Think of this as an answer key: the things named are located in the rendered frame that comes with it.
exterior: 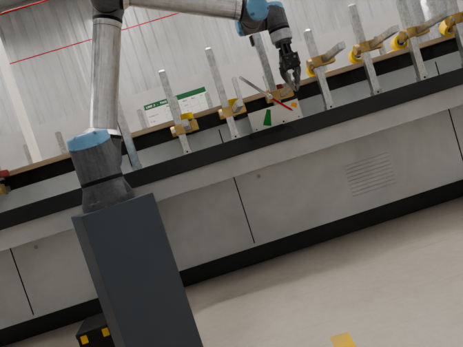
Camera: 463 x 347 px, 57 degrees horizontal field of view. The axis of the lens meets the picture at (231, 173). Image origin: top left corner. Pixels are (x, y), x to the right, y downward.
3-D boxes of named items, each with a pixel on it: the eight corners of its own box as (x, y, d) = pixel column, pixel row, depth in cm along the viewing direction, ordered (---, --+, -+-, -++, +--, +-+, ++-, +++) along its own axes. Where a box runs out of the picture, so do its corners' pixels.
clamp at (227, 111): (247, 111, 208) (243, 101, 208) (220, 119, 208) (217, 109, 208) (245, 112, 214) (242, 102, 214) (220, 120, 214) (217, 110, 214)
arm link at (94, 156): (76, 186, 143) (59, 136, 142) (85, 184, 160) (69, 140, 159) (120, 172, 145) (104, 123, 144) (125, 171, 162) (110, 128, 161)
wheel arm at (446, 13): (454, 14, 185) (452, 6, 185) (446, 16, 185) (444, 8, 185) (402, 43, 235) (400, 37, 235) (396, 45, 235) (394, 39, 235)
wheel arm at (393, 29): (400, 30, 184) (398, 23, 184) (393, 33, 184) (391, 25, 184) (359, 56, 234) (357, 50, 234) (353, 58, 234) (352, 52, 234)
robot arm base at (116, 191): (142, 195, 148) (133, 168, 148) (89, 213, 139) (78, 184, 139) (128, 197, 165) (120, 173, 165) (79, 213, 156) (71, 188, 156)
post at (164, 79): (194, 162, 209) (164, 68, 207) (187, 164, 209) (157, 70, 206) (194, 162, 213) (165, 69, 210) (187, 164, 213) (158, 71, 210)
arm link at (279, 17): (257, 10, 183) (278, 5, 184) (265, 38, 183) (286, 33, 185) (262, 1, 174) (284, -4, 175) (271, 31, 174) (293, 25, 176)
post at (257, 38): (287, 123, 211) (259, 30, 208) (280, 126, 211) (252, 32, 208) (286, 124, 215) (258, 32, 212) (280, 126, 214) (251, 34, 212)
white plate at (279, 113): (303, 117, 210) (297, 98, 210) (253, 133, 209) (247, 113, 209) (302, 118, 211) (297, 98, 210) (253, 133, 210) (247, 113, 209)
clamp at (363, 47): (384, 45, 211) (381, 36, 210) (358, 54, 210) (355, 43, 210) (379, 49, 217) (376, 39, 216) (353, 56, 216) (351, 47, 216)
